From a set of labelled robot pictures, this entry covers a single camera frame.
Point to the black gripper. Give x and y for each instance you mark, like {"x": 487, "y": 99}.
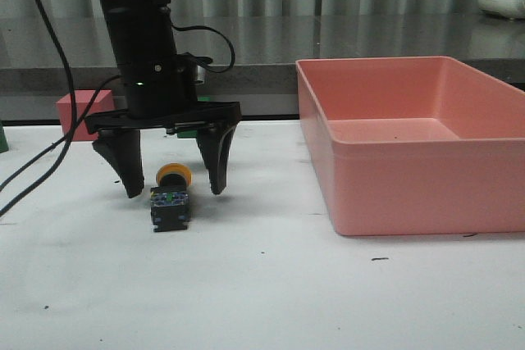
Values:
{"x": 170, "y": 103}

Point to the yellow push button switch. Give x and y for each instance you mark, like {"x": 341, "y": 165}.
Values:
{"x": 169, "y": 200}

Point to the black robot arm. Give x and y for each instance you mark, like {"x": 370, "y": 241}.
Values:
{"x": 141, "y": 36}

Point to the green cube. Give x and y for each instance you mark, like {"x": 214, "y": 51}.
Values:
{"x": 192, "y": 134}

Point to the pink cube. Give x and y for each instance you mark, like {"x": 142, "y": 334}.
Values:
{"x": 103, "y": 102}

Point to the green block at left edge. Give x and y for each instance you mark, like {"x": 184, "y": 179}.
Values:
{"x": 4, "y": 147}

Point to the pink plastic bin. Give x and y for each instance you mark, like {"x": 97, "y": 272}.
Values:
{"x": 413, "y": 145}

